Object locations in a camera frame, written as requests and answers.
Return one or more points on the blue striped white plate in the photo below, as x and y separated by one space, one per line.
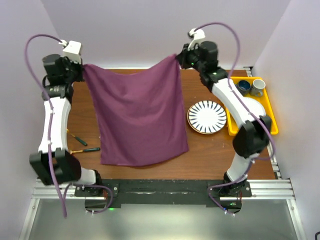
206 117

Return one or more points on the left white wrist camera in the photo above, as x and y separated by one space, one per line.
72 50

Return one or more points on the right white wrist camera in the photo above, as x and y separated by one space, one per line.
197 36

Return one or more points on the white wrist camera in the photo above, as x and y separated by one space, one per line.
72 50
197 36

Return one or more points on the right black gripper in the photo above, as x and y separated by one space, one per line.
182 57

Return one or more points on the white plate in tray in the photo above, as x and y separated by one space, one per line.
254 106

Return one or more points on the gold fork green handle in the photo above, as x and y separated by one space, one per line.
77 138

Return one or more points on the blue grey bowl cup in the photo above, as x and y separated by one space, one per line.
243 87

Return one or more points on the aluminium frame rail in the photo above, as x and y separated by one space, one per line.
269 214

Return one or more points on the purple cloth napkin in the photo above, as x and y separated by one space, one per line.
140 116

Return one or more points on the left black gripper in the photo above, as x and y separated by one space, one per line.
79 67

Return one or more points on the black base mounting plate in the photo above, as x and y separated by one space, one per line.
210 193

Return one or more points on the gold spoon green handle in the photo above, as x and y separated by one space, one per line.
87 150

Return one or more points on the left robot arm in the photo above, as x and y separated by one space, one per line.
53 163

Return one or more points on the white grey mug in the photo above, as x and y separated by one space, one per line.
257 88

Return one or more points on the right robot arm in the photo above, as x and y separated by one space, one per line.
253 134

